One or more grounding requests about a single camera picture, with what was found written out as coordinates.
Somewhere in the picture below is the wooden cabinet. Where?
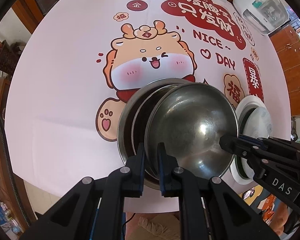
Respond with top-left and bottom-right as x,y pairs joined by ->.
270,25 -> 300,116

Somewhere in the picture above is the small steel bowl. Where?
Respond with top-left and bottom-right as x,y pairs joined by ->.
145,83 -> 238,179

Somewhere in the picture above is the green plate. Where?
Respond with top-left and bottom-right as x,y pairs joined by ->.
235,106 -> 256,181

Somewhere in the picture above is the white sterilizer appliance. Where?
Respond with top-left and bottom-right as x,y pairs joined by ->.
232,0 -> 289,35

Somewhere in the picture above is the white paper plate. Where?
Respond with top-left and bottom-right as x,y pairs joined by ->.
230,95 -> 273,185

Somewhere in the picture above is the right hand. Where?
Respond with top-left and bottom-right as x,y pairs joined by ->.
270,202 -> 292,239

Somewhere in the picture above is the pink steel bowl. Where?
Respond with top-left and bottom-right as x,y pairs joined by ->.
131,84 -> 179,154

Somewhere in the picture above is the blue patterned porcelain plate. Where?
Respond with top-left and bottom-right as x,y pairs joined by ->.
242,107 -> 273,139

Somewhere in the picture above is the large steel bowl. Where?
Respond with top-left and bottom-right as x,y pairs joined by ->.
117,78 -> 188,163

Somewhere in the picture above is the pink cartoon tablecloth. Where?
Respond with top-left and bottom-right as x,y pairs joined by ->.
4,0 -> 294,214

